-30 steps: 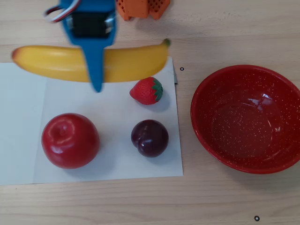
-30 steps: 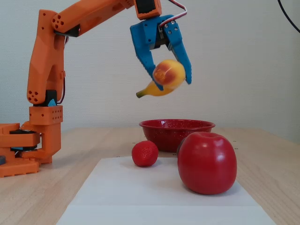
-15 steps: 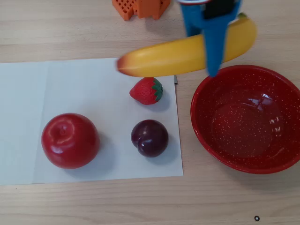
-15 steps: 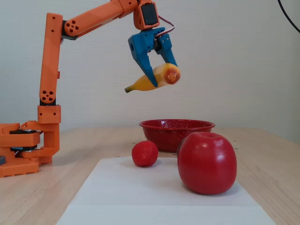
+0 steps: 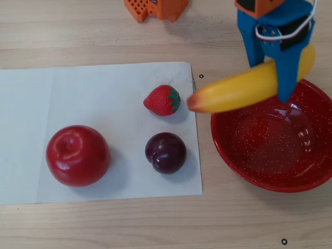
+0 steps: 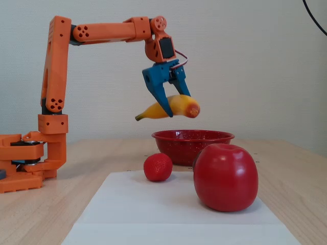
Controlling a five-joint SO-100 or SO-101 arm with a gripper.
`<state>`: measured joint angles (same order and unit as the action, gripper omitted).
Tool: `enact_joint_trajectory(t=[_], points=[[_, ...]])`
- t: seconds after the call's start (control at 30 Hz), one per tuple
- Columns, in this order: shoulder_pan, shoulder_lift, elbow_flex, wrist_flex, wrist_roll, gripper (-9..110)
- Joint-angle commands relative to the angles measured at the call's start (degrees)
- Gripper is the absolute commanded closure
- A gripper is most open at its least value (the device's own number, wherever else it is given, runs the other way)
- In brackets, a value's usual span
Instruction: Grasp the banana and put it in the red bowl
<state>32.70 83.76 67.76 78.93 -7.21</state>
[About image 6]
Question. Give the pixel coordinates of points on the red toy strawberry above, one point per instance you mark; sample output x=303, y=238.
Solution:
x=158, y=167

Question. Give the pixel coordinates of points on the red toy apple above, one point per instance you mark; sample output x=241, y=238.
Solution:
x=224, y=178

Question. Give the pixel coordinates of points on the white paper sheet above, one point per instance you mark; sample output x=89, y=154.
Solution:
x=178, y=234
x=140, y=199

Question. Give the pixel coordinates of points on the red speckled bowl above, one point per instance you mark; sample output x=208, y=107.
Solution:
x=184, y=148

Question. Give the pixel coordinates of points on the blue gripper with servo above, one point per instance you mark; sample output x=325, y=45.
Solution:
x=156, y=76

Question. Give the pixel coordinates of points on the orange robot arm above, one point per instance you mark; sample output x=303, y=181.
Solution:
x=55, y=63

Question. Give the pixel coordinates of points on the yellow toy banana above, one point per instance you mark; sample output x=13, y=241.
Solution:
x=184, y=104

